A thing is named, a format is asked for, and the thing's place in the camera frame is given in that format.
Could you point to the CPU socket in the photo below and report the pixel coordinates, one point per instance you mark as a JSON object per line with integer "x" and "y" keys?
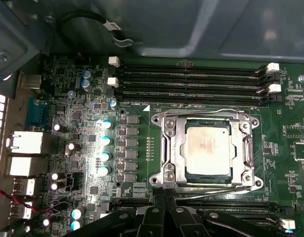
{"x": 253, "y": 183}

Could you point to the black PC case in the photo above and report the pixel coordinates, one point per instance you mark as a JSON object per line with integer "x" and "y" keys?
{"x": 166, "y": 24}

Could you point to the silver CPU chip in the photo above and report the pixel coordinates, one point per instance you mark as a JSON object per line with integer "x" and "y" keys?
{"x": 208, "y": 150}

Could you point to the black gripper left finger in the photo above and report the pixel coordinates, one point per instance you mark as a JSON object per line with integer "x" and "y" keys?
{"x": 154, "y": 224}

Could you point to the green motherboard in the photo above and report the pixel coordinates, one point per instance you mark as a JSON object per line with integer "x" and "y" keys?
{"x": 277, "y": 148}

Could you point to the silver socket cover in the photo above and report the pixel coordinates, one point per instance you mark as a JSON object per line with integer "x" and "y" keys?
{"x": 175, "y": 148}

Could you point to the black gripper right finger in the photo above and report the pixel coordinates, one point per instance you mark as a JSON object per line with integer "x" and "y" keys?
{"x": 181, "y": 224}

